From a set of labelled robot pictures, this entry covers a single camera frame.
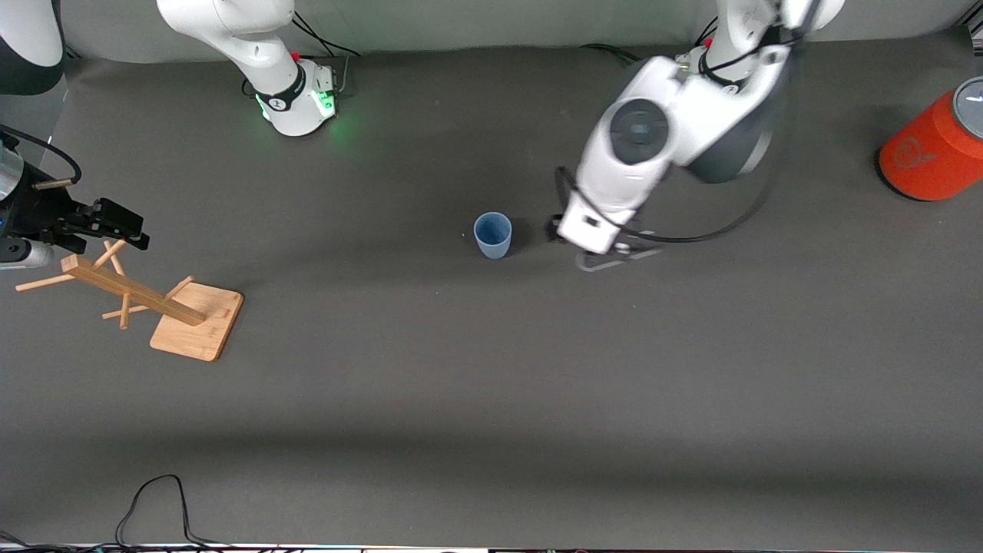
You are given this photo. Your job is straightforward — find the light blue plastic cup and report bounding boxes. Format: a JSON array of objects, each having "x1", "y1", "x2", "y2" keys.
[{"x1": 473, "y1": 212, "x2": 513, "y2": 260}]

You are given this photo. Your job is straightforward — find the wooden mug rack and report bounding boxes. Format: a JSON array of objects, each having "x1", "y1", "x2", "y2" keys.
[{"x1": 15, "y1": 240, "x2": 245, "y2": 363}]

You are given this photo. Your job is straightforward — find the orange can with grey lid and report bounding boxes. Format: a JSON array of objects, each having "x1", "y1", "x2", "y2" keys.
[{"x1": 878, "y1": 77, "x2": 983, "y2": 203}]

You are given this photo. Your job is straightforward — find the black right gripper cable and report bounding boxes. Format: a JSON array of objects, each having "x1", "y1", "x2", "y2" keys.
[{"x1": 0, "y1": 123, "x2": 83, "y2": 187}]

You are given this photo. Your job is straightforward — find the black left arm base cable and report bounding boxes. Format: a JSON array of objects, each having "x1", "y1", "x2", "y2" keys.
[{"x1": 580, "y1": 43, "x2": 643, "y2": 64}]

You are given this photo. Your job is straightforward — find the black arm base cable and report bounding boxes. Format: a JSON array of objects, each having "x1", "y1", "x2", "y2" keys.
[
  {"x1": 580, "y1": 43, "x2": 643, "y2": 64},
  {"x1": 292, "y1": 12, "x2": 362, "y2": 93}
]

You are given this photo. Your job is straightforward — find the black cable loop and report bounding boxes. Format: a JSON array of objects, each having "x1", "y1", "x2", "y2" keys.
[{"x1": 0, "y1": 474, "x2": 277, "y2": 553}]

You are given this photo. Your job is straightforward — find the black right arm base cable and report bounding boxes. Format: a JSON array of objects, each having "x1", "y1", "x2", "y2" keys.
[{"x1": 292, "y1": 12, "x2": 362, "y2": 93}]

